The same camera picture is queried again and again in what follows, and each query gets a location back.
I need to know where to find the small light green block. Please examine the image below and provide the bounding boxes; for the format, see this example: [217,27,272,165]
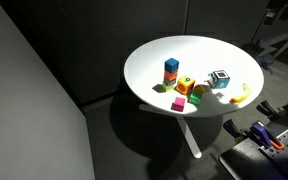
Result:
[161,81,175,93]

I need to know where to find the small grey block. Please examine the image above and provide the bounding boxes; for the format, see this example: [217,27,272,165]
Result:
[163,78,178,86]

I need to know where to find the small orange block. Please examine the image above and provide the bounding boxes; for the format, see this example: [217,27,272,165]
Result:
[163,69,179,82]

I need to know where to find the pink block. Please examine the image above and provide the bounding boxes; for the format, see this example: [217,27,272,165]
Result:
[170,96,187,113]

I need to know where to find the small blue block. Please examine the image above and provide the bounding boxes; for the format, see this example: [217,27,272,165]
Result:
[164,57,180,74]

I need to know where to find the yellow orange number cube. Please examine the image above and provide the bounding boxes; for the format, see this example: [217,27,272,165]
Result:
[175,75,197,96]

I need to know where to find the yellow ball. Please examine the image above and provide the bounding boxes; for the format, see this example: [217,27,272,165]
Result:
[193,84,207,94]

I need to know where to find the white table base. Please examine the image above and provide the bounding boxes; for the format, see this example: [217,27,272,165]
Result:
[138,103,203,160]

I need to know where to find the blue cube with square print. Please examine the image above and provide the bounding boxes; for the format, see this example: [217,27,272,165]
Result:
[207,69,231,90]

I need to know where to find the black spring clamp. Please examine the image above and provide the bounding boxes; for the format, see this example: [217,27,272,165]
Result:
[255,99,282,118]
[222,118,249,142]

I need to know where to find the yellow banana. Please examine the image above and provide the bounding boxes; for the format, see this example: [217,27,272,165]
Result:
[229,82,253,105]

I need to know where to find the black tripod stand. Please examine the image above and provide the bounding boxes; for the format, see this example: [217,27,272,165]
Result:
[242,0,288,57]

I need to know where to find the black platform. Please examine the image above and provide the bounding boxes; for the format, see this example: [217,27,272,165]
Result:
[218,136,287,180]

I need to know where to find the purple clamp with orange tip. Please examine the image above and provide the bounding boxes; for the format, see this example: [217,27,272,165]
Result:
[249,121,285,151]

